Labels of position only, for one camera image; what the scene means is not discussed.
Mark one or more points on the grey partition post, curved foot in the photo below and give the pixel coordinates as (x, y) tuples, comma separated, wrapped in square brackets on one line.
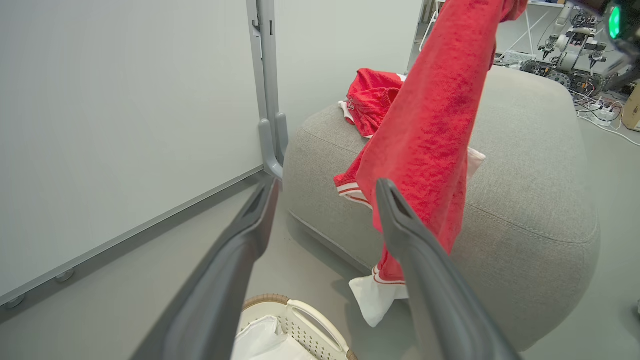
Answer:
[(267, 75)]

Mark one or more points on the brown cardboard box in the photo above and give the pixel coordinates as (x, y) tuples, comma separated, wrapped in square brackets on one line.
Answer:
[(632, 110)]

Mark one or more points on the red garment with striped trim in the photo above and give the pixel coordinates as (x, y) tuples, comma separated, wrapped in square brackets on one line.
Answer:
[(430, 125)]

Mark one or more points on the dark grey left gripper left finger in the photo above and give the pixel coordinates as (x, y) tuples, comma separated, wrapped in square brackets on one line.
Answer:
[(215, 295)]

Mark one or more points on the white cloth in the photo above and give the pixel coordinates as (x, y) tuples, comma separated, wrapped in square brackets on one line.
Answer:
[(265, 342)]

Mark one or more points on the white perforated laundry basket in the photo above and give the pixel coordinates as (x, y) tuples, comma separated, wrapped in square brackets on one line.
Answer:
[(310, 325)]

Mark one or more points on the right gripper, green band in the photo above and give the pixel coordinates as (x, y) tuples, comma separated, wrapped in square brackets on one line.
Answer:
[(625, 22)]

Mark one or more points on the grey background robot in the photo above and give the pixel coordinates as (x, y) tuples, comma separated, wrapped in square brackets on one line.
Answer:
[(567, 55)]

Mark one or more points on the grey fabric ottoman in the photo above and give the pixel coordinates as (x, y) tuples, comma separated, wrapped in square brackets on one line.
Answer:
[(525, 200)]

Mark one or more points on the red garment with white lettering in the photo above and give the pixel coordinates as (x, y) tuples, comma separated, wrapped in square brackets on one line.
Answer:
[(370, 100)]

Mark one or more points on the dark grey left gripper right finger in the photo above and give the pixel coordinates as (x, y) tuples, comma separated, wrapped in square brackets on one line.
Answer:
[(440, 300)]

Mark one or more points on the white power strip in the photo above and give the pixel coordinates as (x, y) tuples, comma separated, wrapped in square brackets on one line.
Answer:
[(606, 114)]

